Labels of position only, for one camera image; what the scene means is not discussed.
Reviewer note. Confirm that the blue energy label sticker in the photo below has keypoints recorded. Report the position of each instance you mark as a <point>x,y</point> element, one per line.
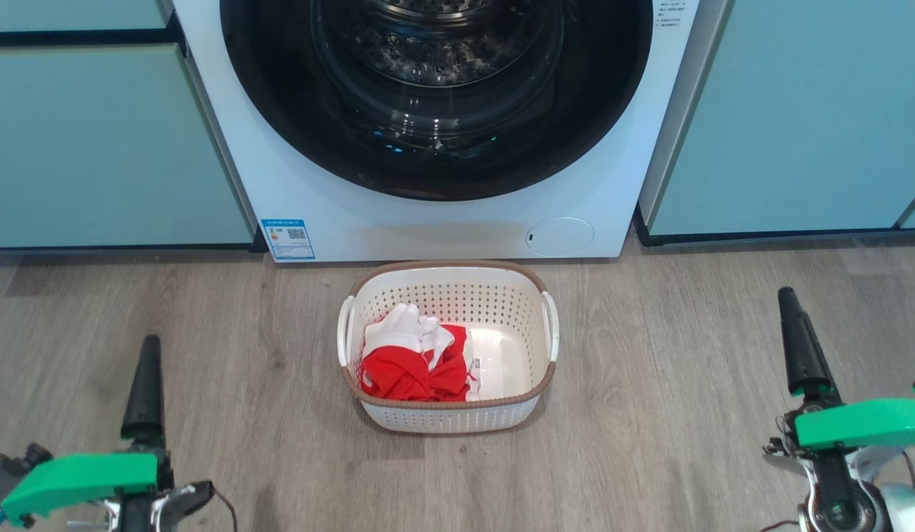
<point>287,238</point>

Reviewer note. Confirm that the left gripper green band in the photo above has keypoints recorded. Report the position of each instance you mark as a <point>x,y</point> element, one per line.
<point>80,476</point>

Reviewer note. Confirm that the round dark glass washer door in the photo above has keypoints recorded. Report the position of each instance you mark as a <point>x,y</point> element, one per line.
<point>280,111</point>

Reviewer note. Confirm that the round white filter cover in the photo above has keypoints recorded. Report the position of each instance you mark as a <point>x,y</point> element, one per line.
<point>559,236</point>

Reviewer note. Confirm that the white perforated laundry basket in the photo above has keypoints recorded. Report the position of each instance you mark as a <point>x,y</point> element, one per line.
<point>516,295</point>

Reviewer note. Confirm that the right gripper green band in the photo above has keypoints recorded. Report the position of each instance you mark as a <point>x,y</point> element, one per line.
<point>871,423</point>

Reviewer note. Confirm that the teal cabinet right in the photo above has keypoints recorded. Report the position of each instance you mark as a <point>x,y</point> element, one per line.
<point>797,111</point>

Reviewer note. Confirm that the perforated steel washing machine drum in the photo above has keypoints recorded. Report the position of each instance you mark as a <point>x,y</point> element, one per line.
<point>443,44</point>

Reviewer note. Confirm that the white front-load washing machine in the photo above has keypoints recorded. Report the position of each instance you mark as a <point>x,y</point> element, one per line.
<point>428,229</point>

